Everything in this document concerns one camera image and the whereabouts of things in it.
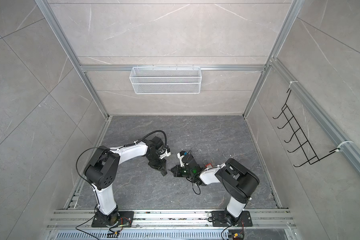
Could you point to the aluminium front rail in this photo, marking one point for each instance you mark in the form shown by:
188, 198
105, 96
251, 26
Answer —
197, 224

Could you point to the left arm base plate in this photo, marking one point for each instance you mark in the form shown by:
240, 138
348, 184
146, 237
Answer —
116, 219

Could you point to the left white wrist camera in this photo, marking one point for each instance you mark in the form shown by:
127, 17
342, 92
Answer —
164, 152

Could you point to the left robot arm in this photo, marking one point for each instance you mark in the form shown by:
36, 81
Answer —
102, 168

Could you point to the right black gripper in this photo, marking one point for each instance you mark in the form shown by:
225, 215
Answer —
177, 173

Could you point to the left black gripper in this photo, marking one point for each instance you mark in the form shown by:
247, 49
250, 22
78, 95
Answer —
161, 166

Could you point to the black wire hook rack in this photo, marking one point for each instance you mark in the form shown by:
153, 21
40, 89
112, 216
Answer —
298, 134

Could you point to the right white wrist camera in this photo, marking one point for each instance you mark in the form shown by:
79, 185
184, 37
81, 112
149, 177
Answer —
180, 156

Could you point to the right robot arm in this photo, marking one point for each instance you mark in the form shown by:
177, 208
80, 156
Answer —
237, 180

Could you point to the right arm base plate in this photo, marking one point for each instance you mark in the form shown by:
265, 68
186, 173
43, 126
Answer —
224, 219

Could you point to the white wire mesh basket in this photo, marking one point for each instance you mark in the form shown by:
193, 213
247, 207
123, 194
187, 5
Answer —
166, 80

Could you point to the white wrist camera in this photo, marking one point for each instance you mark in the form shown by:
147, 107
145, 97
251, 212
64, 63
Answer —
164, 152
180, 156

